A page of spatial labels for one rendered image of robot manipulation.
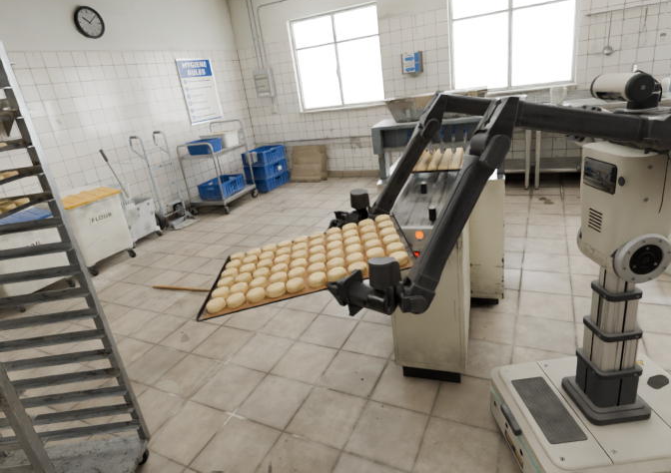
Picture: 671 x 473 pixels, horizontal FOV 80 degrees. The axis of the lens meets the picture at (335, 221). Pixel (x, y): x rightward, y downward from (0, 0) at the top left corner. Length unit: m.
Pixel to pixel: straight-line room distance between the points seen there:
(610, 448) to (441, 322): 0.73
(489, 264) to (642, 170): 1.40
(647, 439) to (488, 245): 1.20
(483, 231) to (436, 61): 3.57
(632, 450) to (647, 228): 0.72
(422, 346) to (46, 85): 4.34
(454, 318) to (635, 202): 0.92
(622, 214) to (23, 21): 4.96
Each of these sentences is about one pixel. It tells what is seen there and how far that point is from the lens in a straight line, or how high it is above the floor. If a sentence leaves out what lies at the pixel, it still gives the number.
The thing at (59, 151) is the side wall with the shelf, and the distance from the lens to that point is 5.04.
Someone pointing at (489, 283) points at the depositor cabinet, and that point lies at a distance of 2.63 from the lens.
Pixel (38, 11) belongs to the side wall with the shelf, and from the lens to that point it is 5.26.
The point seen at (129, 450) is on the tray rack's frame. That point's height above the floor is 0.15.
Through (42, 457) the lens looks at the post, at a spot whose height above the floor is 0.56.
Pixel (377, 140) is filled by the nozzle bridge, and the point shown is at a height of 1.10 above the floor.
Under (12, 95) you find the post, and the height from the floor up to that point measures 1.56.
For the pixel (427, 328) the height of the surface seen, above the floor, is 0.32.
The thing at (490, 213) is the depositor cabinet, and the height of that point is 0.64.
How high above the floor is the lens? 1.47
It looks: 19 degrees down
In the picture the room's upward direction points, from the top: 8 degrees counter-clockwise
